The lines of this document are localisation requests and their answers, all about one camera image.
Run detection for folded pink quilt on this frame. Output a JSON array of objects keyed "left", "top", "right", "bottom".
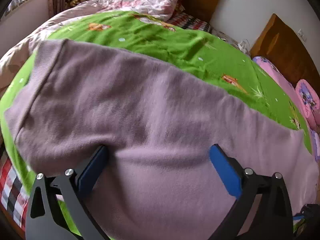
[{"left": 295, "top": 79, "right": 319, "bottom": 133}]

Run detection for nightstand with floral cover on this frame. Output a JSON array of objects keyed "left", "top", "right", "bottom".
[{"left": 210, "top": 28, "right": 251, "bottom": 58}]

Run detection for pink floral quilt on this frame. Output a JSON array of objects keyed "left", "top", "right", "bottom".
[{"left": 1, "top": 0, "right": 178, "bottom": 95}]

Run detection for lilac knit pants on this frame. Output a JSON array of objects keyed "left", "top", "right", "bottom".
[{"left": 4, "top": 40, "right": 319, "bottom": 239}]

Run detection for right wooden headboard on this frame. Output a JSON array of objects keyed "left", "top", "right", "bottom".
[{"left": 250, "top": 13, "right": 319, "bottom": 93}]

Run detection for white power strip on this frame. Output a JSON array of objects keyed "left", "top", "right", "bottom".
[{"left": 238, "top": 39, "right": 250, "bottom": 53}]

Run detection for plaid mattress sheet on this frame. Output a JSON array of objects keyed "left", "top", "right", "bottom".
[{"left": 167, "top": 12, "right": 212, "bottom": 33}]

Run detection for pink bed sheet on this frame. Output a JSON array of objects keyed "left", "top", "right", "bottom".
[{"left": 252, "top": 56, "right": 320, "bottom": 163}]

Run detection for white wall switch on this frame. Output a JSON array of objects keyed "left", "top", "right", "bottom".
[{"left": 298, "top": 29, "right": 307, "bottom": 42}]

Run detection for green cartoon bed sheet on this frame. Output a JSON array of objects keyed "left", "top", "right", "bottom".
[{"left": 0, "top": 10, "right": 313, "bottom": 237}]

